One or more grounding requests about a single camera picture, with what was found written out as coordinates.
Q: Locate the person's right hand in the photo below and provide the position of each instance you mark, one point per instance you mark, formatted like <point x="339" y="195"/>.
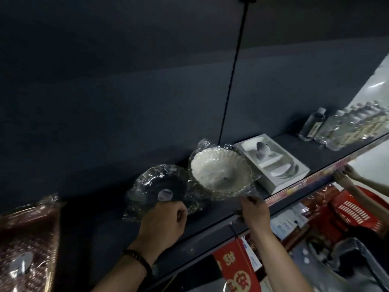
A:
<point x="256" y="217"/>

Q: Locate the dark metal shelf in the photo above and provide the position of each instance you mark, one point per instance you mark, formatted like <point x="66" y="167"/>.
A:
<point x="100" y="228"/>

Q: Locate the grey plastic basket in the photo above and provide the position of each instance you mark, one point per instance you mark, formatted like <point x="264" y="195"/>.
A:
<point x="364" y="258"/>

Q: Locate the row of clear bottles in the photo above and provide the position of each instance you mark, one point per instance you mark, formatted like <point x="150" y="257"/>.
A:
<point x="349" y="127"/>

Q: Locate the person's left hand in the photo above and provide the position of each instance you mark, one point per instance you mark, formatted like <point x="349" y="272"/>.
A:
<point x="164" y="225"/>

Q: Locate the white bowl set box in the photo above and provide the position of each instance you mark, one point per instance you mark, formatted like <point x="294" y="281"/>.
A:
<point x="282" y="167"/>

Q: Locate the person's right forearm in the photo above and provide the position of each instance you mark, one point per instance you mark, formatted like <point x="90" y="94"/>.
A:
<point x="273" y="264"/>

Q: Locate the white scalloped bowl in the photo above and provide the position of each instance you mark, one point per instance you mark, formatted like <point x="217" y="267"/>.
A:
<point x="218" y="170"/>

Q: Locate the white paper card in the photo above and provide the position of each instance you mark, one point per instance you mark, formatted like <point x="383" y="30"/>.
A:
<point x="288" y="222"/>

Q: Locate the black scalloped plate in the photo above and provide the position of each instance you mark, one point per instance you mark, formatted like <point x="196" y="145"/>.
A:
<point x="158" y="182"/>

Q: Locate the rose pink rectangular tray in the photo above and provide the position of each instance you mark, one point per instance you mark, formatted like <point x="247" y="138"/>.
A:
<point x="30" y="240"/>

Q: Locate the person's left forearm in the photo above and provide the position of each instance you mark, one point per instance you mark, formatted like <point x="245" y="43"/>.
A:
<point x="118" y="279"/>

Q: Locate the red shopping basket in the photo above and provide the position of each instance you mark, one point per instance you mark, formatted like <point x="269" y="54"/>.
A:
<point x="358" y="212"/>

